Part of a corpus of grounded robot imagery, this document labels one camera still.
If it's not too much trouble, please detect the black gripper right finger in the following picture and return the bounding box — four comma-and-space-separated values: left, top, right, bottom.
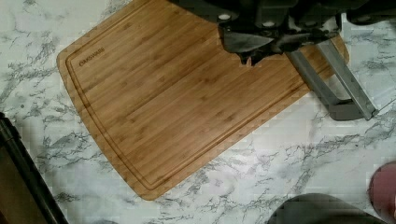
275, 29, 340, 53

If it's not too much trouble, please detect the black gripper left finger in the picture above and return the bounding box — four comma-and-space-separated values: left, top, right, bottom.
218, 26, 276, 53

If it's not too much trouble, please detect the bamboo cutting board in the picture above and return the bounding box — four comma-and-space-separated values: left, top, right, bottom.
57, 0, 308, 201

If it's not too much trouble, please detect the maroon cup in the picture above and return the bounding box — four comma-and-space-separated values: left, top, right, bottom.
368, 161, 396, 224

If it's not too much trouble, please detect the silver drawer handle bar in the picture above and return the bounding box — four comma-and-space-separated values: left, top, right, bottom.
286, 41, 379, 121

